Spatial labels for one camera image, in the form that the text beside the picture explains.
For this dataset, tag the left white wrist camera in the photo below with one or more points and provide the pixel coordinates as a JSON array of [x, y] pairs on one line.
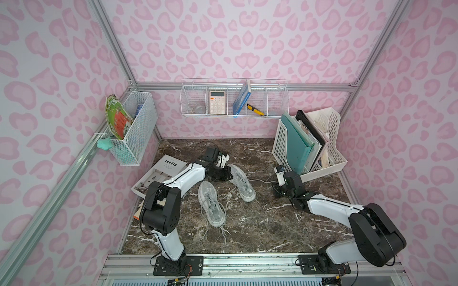
[[222, 160]]

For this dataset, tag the green red snack bag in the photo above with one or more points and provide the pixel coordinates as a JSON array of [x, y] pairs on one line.
[[118, 120]]

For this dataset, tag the white hardcover book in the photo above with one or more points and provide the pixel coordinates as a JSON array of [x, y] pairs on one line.
[[166, 168]]

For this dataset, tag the blue book in shelf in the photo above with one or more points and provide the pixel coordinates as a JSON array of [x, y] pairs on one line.
[[242, 98]]

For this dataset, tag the white wire side basket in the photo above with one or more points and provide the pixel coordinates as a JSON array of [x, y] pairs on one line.
[[130, 150]]

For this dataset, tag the white wire wall shelf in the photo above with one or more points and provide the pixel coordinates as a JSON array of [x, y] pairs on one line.
[[271, 96]]

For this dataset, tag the grey knit sneaker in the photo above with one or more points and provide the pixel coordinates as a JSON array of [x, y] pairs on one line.
[[208, 200], [242, 183]]

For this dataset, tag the mint green hook clip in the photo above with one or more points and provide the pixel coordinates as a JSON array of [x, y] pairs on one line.
[[105, 144]]

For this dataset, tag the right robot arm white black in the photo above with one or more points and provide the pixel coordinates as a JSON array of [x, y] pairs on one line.
[[375, 237]]

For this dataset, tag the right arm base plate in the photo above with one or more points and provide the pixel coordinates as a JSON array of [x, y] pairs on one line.
[[318, 264]]

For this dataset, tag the clear glass bowl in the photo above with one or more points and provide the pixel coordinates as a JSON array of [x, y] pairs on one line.
[[199, 108]]

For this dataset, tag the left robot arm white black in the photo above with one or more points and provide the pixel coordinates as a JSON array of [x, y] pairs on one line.
[[161, 210]]

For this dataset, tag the teal folder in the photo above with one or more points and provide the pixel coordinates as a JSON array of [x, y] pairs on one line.
[[298, 144]]

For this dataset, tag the black clipboard folder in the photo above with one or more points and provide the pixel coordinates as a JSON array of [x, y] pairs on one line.
[[317, 136]]

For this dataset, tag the yellow black utility knife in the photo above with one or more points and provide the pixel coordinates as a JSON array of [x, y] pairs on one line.
[[255, 110]]

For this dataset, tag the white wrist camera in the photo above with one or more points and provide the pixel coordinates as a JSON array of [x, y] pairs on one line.
[[222, 160], [280, 171]]

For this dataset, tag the white plastic file organizer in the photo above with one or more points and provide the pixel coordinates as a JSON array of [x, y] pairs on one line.
[[331, 161]]

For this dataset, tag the white pink calculator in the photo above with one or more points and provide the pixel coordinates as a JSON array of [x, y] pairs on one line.
[[217, 102]]

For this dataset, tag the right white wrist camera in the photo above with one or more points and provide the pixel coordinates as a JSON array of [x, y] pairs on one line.
[[280, 171]]

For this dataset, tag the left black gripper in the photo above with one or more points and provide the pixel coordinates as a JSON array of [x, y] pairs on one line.
[[220, 173]]

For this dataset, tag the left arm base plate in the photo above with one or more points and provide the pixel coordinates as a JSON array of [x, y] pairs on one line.
[[185, 265]]

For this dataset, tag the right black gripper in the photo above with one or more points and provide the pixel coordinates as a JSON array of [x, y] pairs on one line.
[[281, 187]]

